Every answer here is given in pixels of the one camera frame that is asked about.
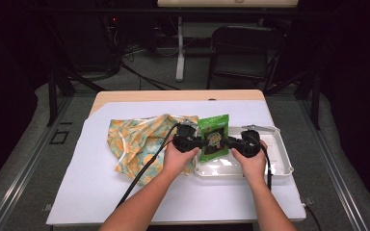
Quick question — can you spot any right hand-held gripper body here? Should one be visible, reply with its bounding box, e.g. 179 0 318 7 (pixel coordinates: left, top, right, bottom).
227 129 263 159

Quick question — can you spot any person's left hand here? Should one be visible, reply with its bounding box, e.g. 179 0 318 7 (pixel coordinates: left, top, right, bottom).
162 136 200 176

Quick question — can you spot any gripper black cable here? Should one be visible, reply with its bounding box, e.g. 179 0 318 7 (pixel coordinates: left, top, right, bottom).
258 141 274 191
116 123 181 209

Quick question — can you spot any white desk leg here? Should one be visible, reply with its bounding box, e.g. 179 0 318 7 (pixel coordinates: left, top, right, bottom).
175 15 186 83

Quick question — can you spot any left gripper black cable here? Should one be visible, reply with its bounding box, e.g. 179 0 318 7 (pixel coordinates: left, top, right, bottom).
116 123 181 209

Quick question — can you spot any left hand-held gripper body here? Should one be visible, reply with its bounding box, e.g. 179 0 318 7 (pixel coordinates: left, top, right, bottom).
172 123 203 154

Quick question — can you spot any black folding chair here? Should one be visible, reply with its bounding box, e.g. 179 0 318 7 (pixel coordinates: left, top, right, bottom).
206 24 287 94

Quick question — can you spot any orange fruit print fabric bag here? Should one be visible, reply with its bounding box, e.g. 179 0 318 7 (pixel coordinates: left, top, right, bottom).
106 114 200 187

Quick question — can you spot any white table sheet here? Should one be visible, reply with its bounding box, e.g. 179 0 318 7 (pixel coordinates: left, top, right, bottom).
45 99 307 226

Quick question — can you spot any black floor cable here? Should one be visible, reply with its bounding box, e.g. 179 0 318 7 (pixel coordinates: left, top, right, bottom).
119 61 181 91

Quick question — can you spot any white plastic tray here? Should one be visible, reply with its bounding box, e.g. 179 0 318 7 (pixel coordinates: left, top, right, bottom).
194 124 295 180

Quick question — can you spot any green snack packet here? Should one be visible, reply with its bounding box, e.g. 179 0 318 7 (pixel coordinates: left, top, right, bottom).
197 114 230 164

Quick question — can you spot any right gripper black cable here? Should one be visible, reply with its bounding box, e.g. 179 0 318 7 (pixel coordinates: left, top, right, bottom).
258 141 274 191

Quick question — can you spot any person's right hand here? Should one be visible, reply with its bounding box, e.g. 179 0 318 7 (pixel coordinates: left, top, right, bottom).
231 140 269 181

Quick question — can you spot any black metal stand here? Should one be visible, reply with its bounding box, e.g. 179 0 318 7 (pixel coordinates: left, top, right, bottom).
45 62 108 128
264 67 323 131

